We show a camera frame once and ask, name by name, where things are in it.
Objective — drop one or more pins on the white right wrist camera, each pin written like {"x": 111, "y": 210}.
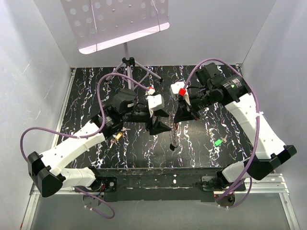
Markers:
{"x": 177, "y": 89}

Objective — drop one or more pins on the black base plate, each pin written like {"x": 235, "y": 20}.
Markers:
{"x": 154, "y": 184}

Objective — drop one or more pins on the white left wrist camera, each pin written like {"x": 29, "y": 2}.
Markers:
{"x": 155, "y": 103}

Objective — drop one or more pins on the green tagged key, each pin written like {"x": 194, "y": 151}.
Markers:
{"x": 218, "y": 142}

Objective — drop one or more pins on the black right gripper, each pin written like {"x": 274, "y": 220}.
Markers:
{"x": 185, "y": 112}

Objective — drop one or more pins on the perforated music stand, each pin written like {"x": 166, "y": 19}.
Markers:
{"x": 101, "y": 24}

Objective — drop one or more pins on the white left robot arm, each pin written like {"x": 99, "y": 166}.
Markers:
{"x": 49, "y": 171}

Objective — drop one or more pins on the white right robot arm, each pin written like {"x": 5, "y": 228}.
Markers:
{"x": 235, "y": 95}

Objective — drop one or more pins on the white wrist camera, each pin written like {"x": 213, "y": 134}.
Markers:
{"x": 155, "y": 103}
{"x": 177, "y": 89}

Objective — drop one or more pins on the aluminium frame rail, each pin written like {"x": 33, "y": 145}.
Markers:
{"x": 272, "y": 183}

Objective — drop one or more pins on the yellow tagged key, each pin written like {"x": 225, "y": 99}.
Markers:
{"x": 116, "y": 138}

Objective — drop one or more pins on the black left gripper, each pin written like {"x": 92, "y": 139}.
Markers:
{"x": 158, "y": 126}

